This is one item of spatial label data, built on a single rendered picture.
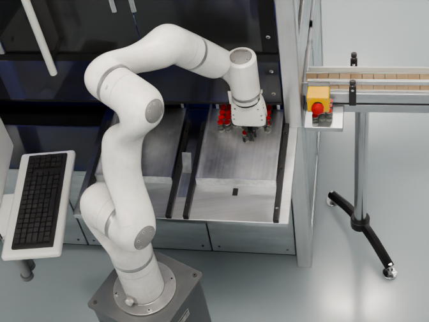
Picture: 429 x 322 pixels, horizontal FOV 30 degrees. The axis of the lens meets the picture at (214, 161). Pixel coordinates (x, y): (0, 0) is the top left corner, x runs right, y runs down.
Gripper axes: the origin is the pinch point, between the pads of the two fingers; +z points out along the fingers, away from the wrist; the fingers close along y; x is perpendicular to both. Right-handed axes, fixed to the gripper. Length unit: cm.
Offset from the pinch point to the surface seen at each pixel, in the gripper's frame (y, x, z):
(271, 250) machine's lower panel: 4, -23, 99
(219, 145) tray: 15.0, -13.6, 22.4
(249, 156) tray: 4.0, -9.7, 22.5
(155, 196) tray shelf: 32.6, 8.8, 22.6
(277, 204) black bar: -7.6, 11.0, 20.6
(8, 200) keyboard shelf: 87, 8, 31
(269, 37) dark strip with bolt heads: -4.1, -23.6, -17.4
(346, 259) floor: -26, -28, 111
